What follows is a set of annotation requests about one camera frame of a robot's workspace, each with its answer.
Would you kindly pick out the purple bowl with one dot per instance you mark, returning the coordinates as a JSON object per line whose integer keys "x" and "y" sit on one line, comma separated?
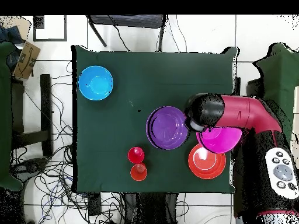
{"x": 167, "y": 128}

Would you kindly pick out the large pink bowl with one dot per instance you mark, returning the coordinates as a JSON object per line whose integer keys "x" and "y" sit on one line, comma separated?
{"x": 219, "y": 140}

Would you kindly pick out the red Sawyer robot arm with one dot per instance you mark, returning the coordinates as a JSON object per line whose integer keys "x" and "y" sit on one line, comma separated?
{"x": 243, "y": 112}

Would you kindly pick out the red cup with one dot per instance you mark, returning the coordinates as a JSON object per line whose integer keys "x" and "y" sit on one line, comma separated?
{"x": 136, "y": 155}

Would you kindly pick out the dark green table cloth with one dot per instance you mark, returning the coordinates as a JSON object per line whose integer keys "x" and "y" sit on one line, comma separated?
{"x": 151, "y": 77}

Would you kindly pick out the orange cup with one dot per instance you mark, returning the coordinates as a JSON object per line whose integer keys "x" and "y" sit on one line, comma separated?
{"x": 138, "y": 172}

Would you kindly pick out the large light blue bowl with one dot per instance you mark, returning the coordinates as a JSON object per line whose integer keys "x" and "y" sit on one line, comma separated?
{"x": 95, "y": 83}

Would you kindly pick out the large orange bowl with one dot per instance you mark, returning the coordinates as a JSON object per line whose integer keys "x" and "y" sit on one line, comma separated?
{"x": 206, "y": 166}

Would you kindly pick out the black power strip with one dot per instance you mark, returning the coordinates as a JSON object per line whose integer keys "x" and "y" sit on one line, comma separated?
{"x": 94, "y": 205}

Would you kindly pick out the black metal stand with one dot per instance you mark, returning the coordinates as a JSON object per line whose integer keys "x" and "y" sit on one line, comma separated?
{"x": 128, "y": 21}

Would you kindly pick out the black box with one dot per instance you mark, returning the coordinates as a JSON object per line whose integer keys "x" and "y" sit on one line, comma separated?
{"x": 254, "y": 87}

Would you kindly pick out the brown cardboard box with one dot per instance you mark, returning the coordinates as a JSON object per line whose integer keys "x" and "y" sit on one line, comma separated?
{"x": 26, "y": 60}

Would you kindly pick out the green cloth covered table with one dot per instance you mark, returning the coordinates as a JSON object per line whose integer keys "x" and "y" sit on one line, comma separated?
{"x": 280, "y": 77}
{"x": 4, "y": 116}

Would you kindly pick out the blue fabric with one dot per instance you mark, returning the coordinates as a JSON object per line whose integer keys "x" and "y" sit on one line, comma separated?
{"x": 9, "y": 35}

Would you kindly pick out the black bench frame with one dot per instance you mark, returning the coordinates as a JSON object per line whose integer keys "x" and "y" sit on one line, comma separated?
{"x": 45, "y": 105}

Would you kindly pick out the black square frame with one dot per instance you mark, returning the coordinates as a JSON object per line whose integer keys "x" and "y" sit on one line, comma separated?
{"x": 38, "y": 22}

